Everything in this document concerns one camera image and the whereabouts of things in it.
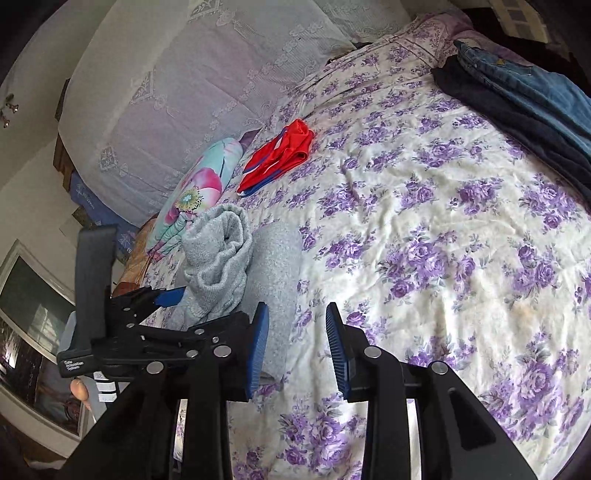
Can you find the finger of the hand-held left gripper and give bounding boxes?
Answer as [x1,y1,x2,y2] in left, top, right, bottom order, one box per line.
[133,311,251,364]
[131,285,187,324]

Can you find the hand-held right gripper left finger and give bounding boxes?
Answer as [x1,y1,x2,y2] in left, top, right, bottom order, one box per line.
[60,301,270,480]

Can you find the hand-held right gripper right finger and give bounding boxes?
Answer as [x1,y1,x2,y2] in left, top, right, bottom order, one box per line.
[325,302,539,480]

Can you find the dark folded pants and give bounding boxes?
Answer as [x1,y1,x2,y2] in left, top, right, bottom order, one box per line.
[430,58,591,190]

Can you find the orange brown pillow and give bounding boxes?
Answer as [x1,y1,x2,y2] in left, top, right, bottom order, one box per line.
[121,217,160,289]

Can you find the teal pink floral quilt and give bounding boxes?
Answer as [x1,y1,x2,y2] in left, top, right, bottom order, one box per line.
[147,137,245,257]

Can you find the wooden headboard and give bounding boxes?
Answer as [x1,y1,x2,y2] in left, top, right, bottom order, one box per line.
[52,78,75,185]

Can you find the purple floral bedsheet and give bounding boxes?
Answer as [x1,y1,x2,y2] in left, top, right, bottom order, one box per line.
[139,11,591,480]

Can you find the red striped shorts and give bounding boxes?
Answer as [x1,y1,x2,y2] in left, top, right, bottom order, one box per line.
[237,119,315,197]

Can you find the white lace cloth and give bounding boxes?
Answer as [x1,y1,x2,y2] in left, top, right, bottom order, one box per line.
[58,0,411,227]

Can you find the blue jeans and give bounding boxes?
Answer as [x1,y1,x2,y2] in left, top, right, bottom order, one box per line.
[453,39,591,153]

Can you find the beige checked curtain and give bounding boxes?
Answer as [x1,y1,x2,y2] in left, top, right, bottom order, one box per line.
[489,0,550,42]

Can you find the metal wall knobs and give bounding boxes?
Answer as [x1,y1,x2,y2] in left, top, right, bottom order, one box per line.
[0,92,21,130]

